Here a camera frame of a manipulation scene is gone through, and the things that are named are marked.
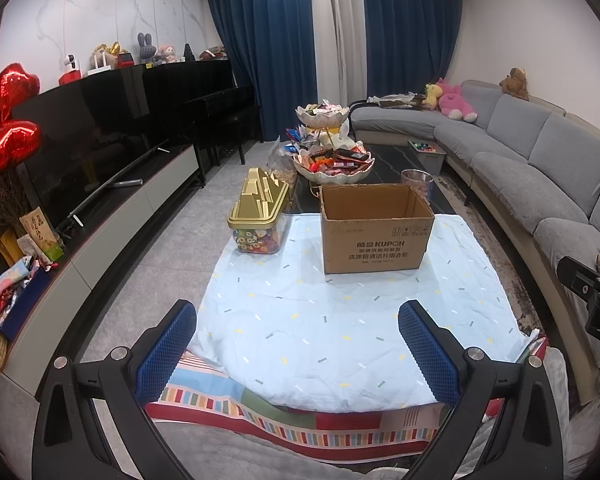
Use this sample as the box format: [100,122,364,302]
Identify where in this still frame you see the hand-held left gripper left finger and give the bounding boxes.
[30,300,198,480]

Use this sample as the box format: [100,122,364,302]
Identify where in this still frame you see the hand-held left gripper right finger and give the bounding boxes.
[397,301,566,480]

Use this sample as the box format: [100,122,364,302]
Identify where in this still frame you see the brown cardboard box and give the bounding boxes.
[319,183,436,275]

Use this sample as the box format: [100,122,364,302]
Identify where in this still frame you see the large pile of mixed snacks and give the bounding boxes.
[300,146,371,173]

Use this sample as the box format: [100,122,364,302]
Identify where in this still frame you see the small pile of mixed snacks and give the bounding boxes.
[300,103,348,117]

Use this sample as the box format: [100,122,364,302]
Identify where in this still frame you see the light blue confetti cloth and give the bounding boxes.
[187,212,531,413]

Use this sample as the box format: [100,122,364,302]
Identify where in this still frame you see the grey television cabinet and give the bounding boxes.
[0,142,203,396]

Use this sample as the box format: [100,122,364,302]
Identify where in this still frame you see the grey sectional sofa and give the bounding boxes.
[350,79,600,406]

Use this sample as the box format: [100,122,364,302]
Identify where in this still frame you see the blue open box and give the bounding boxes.
[0,265,51,341]

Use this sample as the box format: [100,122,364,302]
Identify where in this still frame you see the clear jar of chocolate balls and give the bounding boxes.
[400,169,435,201]

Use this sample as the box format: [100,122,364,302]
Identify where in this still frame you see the tan paper snack bag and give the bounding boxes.
[19,208,63,261]

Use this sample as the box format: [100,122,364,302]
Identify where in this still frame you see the gold-lidded candy container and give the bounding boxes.
[227,167,291,255]

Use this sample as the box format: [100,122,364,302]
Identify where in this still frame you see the grey storage bin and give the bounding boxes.
[408,140,448,177]

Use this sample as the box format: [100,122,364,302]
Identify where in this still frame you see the two-tier shell snack stand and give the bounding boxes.
[292,105,376,186]

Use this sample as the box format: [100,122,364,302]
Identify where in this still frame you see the clear bag of peanuts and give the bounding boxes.
[267,145,299,196]

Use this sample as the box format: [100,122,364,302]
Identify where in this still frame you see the dried flower bunch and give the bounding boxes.
[0,165,26,241]

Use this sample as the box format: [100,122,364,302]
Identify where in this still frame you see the black curved television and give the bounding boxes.
[11,67,201,221]

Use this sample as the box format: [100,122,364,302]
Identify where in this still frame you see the brown plush toy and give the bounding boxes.
[499,67,530,101]

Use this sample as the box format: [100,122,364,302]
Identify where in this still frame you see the pink plush toy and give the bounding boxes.
[437,78,478,122]

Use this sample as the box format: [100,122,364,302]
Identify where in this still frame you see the black piano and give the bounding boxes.
[142,60,259,168]

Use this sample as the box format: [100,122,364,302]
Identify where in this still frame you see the dark cloth pile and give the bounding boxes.
[367,92,428,109]

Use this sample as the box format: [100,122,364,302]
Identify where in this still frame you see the red foil balloon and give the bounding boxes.
[0,120,43,176]
[0,63,41,121]

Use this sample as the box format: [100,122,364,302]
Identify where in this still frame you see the white router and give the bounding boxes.
[87,55,118,76]

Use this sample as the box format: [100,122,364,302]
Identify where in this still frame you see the grey rabbit plush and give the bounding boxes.
[137,32,156,65]

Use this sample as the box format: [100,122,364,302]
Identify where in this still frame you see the gold and white ornaments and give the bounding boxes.
[91,42,133,68]

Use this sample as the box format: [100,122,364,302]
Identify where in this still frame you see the blue curtain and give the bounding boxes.
[203,0,317,143]
[361,0,465,103]

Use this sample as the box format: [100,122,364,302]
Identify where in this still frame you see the white sheer curtain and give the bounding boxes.
[310,0,368,111]

